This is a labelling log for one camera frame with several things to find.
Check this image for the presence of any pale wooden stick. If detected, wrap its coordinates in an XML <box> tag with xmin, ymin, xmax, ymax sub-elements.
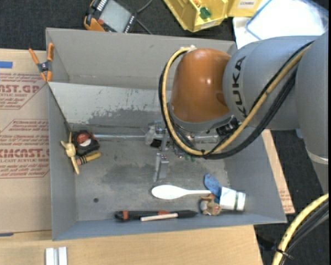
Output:
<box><xmin>140</xmin><ymin>213</ymin><xmax>179</xmax><ymax>222</ymax></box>

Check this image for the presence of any white cup with green band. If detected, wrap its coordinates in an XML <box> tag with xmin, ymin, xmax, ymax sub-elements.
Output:
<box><xmin>218</xmin><ymin>186</ymin><xmax>247</xmax><ymax>212</ymax></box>

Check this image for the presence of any blue patterned cloth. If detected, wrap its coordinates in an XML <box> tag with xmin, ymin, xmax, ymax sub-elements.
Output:
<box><xmin>204</xmin><ymin>173</ymin><xmax>223</xmax><ymax>199</ymax></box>

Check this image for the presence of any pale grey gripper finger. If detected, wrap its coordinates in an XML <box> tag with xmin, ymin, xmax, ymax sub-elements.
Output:
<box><xmin>153</xmin><ymin>152</ymin><xmax>170</xmax><ymax>183</ymax></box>
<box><xmin>145</xmin><ymin>121</ymin><xmax>166</xmax><ymax>149</ymax></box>

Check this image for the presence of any brown toy animal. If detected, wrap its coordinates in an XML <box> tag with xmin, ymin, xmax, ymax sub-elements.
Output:
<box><xmin>199</xmin><ymin>194</ymin><xmax>223</xmax><ymax>216</ymax></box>

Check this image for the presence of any grey metal bin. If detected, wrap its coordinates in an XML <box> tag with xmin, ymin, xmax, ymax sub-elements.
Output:
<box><xmin>45</xmin><ymin>28</ymin><xmax>288</xmax><ymax>241</ymax></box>

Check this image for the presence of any black and red toy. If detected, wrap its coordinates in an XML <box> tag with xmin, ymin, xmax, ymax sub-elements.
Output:
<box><xmin>71</xmin><ymin>130</ymin><xmax>100</xmax><ymax>157</ymax></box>

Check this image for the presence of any white plastic spoon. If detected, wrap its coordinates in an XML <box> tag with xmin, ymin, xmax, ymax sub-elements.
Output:
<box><xmin>151</xmin><ymin>184</ymin><xmax>212</xmax><ymax>200</ymax></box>

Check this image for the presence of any black cylinder on white bracket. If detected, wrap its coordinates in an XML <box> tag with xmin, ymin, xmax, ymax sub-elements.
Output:
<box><xmin>216</xmin><ymin>115</ymin><xmax>241</xmax><ymax>137</ymax></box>

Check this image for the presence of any brown cardboard board red print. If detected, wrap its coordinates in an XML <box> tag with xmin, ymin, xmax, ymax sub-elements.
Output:
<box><xmin>0</xmin><ymin>47</ymin><xmax>296</xmax><ymax>237</ymax></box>

